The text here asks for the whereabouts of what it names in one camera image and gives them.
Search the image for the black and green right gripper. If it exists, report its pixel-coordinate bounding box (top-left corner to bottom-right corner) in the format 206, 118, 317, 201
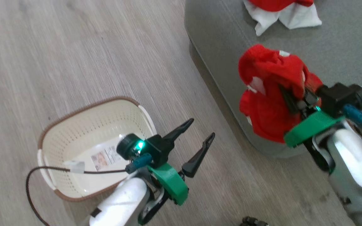
278, 84, 345, 148

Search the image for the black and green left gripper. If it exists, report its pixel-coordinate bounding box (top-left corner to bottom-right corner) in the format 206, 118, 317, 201
146, 118, 216, 206

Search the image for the red garment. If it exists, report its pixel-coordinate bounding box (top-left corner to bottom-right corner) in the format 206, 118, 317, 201
249, 0, 314, 12
238, 44, 323, 144

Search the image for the red and white cloth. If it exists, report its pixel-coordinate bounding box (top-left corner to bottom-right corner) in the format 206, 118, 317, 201
243, 0, 322, 36

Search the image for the printed label sticker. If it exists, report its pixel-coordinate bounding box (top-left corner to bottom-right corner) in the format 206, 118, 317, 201
90, 146, 123, 172

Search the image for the cream laundry basket brown rim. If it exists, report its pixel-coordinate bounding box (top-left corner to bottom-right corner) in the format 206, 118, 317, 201
37, 96, 157, 202

